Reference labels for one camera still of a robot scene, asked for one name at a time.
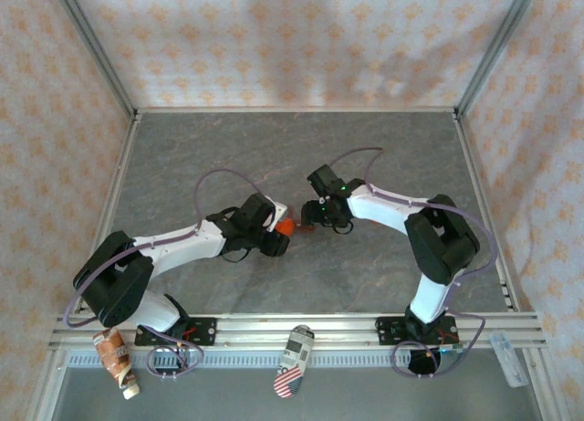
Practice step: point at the orange pill bottle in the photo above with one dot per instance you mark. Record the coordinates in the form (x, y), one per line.
(285, 228)

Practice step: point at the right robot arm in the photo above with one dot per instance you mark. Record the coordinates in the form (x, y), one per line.
(442, 247)

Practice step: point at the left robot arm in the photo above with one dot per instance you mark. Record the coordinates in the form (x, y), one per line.
(114, 279)

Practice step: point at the flag print can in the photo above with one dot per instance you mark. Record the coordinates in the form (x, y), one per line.
(294, 352)

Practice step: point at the small green circuit board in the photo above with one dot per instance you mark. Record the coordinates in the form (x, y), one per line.
(451, 346)

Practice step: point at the brown squeeze bottle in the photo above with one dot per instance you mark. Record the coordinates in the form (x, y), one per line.
(111, 350)

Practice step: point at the clear plastic package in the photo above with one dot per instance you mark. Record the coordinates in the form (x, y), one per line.
(508, 357)

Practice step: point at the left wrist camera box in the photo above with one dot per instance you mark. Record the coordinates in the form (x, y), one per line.
(280, 211)

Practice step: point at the wide aluminium frame rail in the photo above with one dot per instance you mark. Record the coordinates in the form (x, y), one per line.
(255, 334)

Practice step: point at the thin aluminium frame rail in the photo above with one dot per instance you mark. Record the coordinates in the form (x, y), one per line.
(296, 110)

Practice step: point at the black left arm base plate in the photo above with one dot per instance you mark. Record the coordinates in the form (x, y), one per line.
(203, 329)

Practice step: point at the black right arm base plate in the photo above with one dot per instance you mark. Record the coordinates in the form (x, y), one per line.
(388, 329)

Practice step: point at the aluminium side rail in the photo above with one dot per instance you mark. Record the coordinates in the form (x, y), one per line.
(470, 165)
(123, 165)

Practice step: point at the aluminium frame post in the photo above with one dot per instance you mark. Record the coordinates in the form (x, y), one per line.
(497, 46)
(91, 46)

